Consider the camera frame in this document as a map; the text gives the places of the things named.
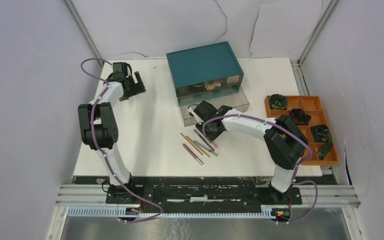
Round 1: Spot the aluminium frame rail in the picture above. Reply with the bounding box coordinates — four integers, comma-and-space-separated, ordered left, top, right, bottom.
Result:
62, 0, 102, 59

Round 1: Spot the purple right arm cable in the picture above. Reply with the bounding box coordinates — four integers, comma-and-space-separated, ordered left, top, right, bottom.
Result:
187, 103, 319, 225

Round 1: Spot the rolled dark tie middle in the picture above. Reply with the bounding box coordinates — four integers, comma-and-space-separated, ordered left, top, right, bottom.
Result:
289, 108, 312, 126

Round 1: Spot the grey makeup pencil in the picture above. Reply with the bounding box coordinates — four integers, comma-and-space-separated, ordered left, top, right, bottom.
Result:
193, 140, 218, 157

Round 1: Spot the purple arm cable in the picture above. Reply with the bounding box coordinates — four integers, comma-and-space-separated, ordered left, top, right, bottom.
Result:
80, 57, 164, 224
187, 103, 319, 225

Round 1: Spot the gold pencil left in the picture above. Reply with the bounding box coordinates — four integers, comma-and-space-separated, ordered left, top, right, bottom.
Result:
180, 133, 204, 157

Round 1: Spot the rolled dark tie top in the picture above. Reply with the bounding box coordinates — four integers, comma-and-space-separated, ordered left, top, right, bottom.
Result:
268, 94, 288, 111

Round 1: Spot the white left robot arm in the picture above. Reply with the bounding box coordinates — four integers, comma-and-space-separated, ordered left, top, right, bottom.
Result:
77, 62, 146, 204

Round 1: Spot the clear acrylic drawer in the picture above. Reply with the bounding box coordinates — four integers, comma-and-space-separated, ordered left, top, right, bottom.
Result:
173, 74, 244, 98
177, 86, 250, 127

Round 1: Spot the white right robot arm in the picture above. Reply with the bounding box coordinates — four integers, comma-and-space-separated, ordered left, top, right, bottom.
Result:
187, 101, 313, 204

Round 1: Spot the red silver lip pencil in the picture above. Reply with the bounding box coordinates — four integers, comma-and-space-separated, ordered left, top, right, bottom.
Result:
182, 143, 204, 166

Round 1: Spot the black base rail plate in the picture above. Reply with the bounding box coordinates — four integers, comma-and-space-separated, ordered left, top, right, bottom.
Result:
72, 175, 339, 215

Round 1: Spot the orange compartment tray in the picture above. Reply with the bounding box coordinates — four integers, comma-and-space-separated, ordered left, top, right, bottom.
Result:
265, 95, 340, 167

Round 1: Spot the gold pencil right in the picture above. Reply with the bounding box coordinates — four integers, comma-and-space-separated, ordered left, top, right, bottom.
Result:
185, 135, 210, 158

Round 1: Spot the rolled dark tie right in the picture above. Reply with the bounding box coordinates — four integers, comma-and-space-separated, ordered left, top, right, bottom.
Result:
310, 124, 334, 160

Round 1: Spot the rolled dark tie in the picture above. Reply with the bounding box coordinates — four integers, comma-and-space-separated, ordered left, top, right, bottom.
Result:
268, 94, 288, 111
289, 108, 312, 126
310, 124, 334, 160

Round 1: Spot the white cable duct strip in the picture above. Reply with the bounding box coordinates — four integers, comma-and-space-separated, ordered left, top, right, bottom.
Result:
66, 206, 279, 220

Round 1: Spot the teal drawer organizer box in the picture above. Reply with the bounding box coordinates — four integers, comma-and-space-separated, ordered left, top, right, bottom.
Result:
166, 41, 244, 84

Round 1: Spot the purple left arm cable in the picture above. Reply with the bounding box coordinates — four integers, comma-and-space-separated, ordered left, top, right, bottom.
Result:
80, 57, 164, 224

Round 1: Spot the gold pencil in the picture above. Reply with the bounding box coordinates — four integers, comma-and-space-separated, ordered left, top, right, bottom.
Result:
180, 133, 204, 157
185, 135, 210, 158

